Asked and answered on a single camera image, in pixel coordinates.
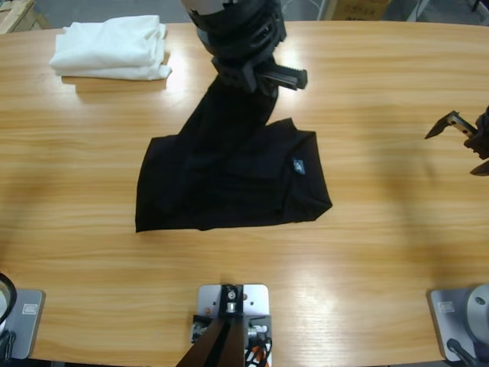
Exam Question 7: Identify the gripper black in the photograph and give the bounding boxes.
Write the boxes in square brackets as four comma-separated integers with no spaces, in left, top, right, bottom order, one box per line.
[189,0,309,95]
[424,103,489,177]

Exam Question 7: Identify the black polo shirt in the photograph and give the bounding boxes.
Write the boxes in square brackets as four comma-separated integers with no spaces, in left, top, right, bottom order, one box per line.
[134,70,333,234]

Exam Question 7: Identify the white curved tube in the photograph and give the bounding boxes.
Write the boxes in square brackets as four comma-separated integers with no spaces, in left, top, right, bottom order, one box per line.
[284,0,320,20]

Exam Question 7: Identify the grey metal leg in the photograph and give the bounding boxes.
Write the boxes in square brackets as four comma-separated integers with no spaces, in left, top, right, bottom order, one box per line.
[315,0,337,21]

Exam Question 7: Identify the brown cardboard box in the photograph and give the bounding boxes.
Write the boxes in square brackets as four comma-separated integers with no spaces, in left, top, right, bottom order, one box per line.
[328,0,393,21]

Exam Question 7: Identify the white folded cloth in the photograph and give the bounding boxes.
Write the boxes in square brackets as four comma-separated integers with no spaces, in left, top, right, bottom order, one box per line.
[48,14,173,82]

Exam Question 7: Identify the wooden pallet stack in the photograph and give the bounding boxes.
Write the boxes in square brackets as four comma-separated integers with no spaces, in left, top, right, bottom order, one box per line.
[0,0,50,35]

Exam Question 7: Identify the white metal frame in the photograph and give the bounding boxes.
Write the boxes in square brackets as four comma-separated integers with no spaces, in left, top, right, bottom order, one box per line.
[405,0,429,23]

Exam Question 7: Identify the arm grey base plate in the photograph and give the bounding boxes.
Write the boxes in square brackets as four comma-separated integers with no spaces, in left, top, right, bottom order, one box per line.
[426,283,489,362]
[0,288,46,360]

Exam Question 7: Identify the thick black base cable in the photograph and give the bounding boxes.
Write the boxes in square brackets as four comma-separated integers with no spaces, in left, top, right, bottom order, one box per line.
[446,338,481,367]
[0,330,18,361]

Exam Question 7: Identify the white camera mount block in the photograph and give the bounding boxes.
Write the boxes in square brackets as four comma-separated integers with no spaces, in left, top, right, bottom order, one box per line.
[189,283,274,367]

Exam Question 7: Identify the orange black cable bundle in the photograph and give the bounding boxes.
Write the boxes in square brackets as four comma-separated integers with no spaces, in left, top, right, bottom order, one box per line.
[244,336,274,367]

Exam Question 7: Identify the dark camera post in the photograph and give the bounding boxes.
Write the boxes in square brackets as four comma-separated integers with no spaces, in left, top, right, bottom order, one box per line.
[177,284,245,367]

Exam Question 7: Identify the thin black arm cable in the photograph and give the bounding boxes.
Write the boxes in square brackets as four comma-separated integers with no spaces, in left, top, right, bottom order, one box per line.
[0,272,18,333]

